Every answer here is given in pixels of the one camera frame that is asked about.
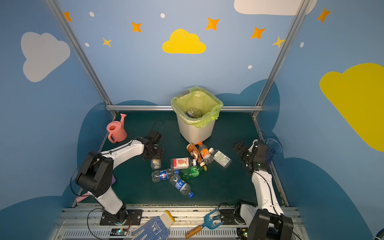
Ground clear bottle green cap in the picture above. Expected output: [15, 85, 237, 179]
[151, 159, 162, 170]

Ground bottle green white label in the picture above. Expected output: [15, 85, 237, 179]
[209, 148, 232, 169]

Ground pepsi bottle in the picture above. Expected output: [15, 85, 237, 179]
[151, 168, 179, 183]
[186, 107, 202, 119]

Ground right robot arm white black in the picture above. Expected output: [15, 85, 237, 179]
[233, 140, 294, 240]

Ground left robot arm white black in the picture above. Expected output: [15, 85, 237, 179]
[75, 137, 164, 225]

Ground white trash bin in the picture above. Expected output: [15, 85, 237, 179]
[177, 116, 216, 145]

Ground green bin liner bag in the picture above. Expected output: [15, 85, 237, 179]
[171, 86, 224, 128]

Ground purple blue glass vase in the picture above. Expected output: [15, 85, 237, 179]
[266, 138, 283, 166]

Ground bottle red pink label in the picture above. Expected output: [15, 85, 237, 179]
[171, 158, 197, 170]

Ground bottle orange cap orange label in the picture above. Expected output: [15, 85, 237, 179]
[198, 142, 214, 164]

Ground pink watering can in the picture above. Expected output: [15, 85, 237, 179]
[107, 114, 128, 144]

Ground brown tea bottle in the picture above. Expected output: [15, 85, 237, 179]
[187, 143, 206, 167]

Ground clear bottle blue cap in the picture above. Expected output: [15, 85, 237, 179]
[170, 175, 195, 199]

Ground green soda bottle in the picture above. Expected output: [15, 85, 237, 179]
[181, 166, 208, 180]

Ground right circuit board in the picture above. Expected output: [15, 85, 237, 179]
[236, 228, 248, 240]

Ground circuit board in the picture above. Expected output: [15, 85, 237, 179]
[236, 228, 248, 240]
[110, 229, 129, 237]

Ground blue white work glove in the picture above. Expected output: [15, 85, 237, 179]
[131, 211, 175, 240]

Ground blue garden hand rake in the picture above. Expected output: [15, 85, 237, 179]
[185, 208, 225, 239]

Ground purple pink toy shovel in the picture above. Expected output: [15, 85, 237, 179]
[76, 176, 116, 203]

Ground left circuit board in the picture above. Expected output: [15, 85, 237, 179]
[110, 229, 129, 237]

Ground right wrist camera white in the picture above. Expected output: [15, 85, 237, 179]
[249, 139, 258, 154]

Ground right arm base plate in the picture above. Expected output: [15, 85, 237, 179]
[219, 209, 243, 225]

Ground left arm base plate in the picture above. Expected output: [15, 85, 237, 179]
[100, 209, 143, 226]

